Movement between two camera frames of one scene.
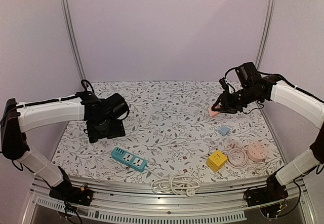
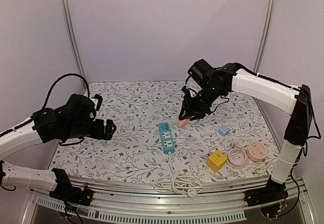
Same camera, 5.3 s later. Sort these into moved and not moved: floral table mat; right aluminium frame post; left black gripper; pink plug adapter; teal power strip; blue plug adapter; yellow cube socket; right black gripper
Moved: teal power strip; right black gripper; pink plug adapter; left black gripper
Not moved: blue plug adapter; floral table mat; right aluminium frame post; yellow cube socket
